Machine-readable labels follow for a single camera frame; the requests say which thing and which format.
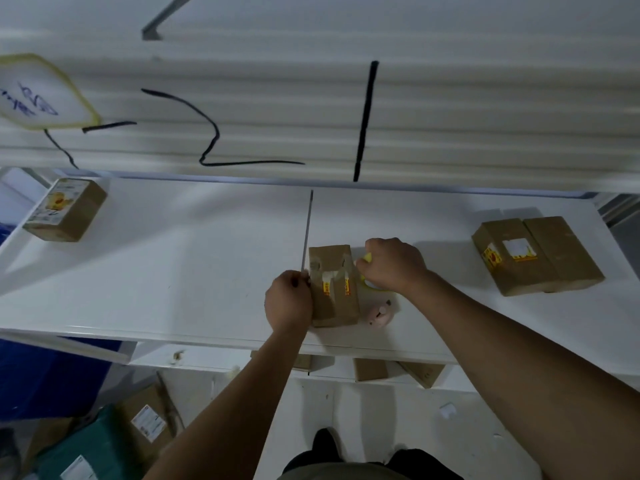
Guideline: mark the person's dark trousers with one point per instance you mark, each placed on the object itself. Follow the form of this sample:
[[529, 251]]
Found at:
[[425, 464]]

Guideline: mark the cardboard box with white label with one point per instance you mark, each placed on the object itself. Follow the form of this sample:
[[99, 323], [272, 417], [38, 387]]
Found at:
[[525, 274]]

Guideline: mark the yellow-edged white sticker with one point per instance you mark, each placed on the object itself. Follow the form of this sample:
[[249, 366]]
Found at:
[[45, 94]]

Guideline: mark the blue plastic crate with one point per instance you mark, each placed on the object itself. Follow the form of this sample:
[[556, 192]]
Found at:
[[50, 379]]

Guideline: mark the person's left forearm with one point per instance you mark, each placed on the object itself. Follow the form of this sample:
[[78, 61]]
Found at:
[[235, 414]]

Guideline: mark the yellow tape roll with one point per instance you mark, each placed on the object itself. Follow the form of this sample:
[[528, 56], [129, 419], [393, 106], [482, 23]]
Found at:
[[375, 288]]

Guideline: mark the green plastic mailer package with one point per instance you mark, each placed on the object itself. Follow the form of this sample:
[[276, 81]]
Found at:
[[105, 444]]

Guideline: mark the white paper scrap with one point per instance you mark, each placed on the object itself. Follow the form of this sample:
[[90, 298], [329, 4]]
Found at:
[[448, 411]]

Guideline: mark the person's black left shoe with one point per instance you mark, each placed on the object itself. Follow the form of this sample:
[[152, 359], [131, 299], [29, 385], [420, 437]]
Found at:
[[325, 444]]

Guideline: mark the labelled box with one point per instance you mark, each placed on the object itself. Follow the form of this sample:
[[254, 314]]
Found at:
[[335, 309]]

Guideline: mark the plain brown cardboard box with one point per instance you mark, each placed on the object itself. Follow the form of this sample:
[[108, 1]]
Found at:
[[565, 249]]

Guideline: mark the cardboard box with printed label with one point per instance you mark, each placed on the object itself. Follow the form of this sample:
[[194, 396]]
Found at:
[[85, 214]]

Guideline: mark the small pink cutter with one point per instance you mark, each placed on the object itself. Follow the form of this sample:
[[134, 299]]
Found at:
[[379, 315]]

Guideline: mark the person's left hand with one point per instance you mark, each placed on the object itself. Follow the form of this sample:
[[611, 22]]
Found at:
[[290, 302]]

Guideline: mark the person's olive shirt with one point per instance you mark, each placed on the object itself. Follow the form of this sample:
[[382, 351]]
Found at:
[[345, 472]]

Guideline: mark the person's right forearm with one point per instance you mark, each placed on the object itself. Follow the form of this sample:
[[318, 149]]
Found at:
[[540, 374]]

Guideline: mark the white metal shelving rack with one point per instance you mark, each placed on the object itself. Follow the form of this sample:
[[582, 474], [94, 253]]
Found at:
[[175, 274]]

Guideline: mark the person's right hand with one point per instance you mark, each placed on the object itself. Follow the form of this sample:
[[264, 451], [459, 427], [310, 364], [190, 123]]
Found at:
[[395, 264]]

